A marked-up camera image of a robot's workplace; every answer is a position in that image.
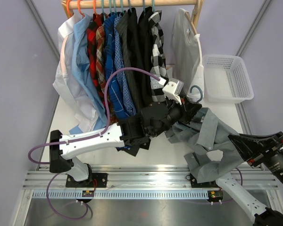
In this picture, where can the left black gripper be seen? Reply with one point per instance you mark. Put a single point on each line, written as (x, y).
(188, 109)

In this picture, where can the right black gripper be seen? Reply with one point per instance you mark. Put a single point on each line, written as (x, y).
(251, 146)

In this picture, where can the grey-blue plastic hanger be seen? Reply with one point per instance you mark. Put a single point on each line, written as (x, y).
(196, 93)

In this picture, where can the grey button shirt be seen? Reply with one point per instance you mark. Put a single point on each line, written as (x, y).
(213, 154)

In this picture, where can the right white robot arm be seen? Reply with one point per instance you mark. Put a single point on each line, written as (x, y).
(259, 214)

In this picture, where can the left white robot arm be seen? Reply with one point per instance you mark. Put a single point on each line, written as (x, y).
(129, 135)

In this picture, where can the black white checked shirt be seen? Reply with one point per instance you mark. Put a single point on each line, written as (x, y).
(158, 59)

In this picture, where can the white t-shirt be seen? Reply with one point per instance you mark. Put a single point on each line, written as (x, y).
(187, 54)

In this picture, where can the blue checked shirt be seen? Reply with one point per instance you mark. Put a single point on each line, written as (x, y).
(121, 76)

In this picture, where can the blue striped shirt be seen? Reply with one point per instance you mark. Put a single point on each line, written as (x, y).
(115, 95)

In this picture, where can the dark grey pinstripe shirt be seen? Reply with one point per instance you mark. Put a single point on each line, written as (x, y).
(129, 77)

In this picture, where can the white dress shirt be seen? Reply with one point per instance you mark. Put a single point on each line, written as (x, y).
(65, 83)

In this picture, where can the light blue shirt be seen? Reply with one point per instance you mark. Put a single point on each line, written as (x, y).
(80, 70)

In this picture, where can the red black plaid shirt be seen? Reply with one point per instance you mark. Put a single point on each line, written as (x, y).
(91, 49)

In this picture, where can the orange hanger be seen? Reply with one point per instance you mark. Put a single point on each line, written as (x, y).
(69, 10)
(94, 7)
(79, 8)

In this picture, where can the white plastic basket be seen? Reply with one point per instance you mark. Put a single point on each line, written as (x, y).
(226, 79)

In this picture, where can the wooden rack right leg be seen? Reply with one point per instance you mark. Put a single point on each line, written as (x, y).
(193, 19)

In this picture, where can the wooden rack leg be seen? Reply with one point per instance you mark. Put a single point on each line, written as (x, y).
(193, 19)
(63, 2)

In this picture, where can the wooden rack left leg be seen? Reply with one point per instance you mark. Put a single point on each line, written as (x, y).
(63, 2)

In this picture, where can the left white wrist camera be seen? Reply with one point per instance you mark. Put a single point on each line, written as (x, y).
(172, 89)

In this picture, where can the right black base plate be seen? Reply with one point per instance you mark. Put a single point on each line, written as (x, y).
(205, 185)

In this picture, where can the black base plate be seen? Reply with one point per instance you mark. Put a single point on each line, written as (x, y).
(96, 179)
(205, 185)

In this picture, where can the aluminium mounting rail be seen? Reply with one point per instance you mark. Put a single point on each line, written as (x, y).
(157, 177)

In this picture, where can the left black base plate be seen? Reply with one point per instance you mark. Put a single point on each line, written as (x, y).
(96, 179)

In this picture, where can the slotted cable duct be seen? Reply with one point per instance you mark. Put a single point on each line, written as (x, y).
(123, 194)

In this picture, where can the wooden clothes rail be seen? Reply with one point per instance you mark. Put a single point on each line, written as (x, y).
(88, 4)

